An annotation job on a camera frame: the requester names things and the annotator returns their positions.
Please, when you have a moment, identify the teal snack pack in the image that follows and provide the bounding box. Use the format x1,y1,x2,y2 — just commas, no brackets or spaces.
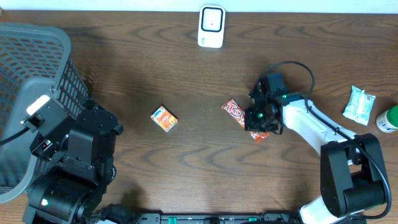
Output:
343,86,376,126

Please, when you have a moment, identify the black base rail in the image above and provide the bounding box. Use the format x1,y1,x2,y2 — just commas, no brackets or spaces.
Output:
93,212,368,224

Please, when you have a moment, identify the white barcode scanner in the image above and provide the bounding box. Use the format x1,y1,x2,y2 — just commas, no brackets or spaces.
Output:
197,5,226,49

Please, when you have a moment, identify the grey plastic basket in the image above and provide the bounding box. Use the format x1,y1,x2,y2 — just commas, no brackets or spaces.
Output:
1,22,89,203

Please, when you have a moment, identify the orange candy bar wrapper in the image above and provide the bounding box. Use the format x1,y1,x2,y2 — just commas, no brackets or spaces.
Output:
221,98,270,142

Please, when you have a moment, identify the orange tissue box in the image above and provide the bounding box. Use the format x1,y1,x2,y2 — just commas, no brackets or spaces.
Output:
150,106,178,133

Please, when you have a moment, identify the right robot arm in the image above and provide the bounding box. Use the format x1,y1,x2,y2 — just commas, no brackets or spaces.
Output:
244,73,392,223

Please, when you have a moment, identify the green lid jar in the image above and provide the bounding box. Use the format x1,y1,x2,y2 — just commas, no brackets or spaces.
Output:
376,106,398,133

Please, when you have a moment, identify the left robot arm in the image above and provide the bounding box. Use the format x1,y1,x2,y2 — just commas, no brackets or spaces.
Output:
22,99,123,223

